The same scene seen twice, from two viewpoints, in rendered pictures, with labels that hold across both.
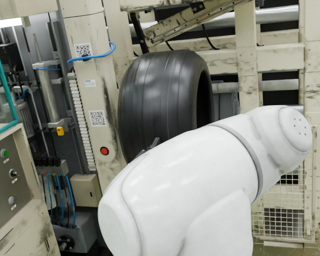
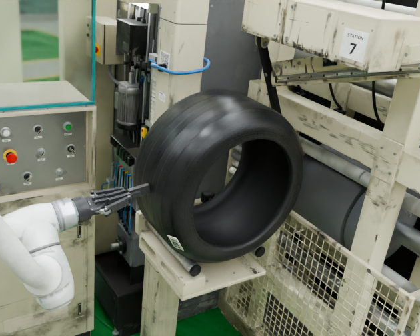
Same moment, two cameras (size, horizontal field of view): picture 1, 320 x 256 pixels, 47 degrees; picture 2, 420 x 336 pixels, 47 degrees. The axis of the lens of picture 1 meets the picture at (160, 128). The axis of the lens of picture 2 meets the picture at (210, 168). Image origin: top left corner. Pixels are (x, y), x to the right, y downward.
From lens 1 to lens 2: 0.97 m
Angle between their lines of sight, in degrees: 33
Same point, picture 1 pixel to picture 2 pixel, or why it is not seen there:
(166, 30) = (293, 73)
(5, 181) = (59, 151)
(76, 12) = (168, 16)
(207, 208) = not seen: outside the picture
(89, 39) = (170, 49)
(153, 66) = (195, 107)
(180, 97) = (184, 155)
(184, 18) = (313, 67)
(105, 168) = not seen: hidden behind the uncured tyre
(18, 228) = (49, 198)
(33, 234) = not seen: hidden behind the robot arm
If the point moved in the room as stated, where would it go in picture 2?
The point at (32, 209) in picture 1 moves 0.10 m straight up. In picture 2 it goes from (75, 190) to (75, 169)
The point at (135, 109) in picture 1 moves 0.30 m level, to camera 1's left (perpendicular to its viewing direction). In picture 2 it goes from (149, 143) to (89, 117)
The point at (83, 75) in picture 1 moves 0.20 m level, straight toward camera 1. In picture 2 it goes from (159, 86) to (127, 97)
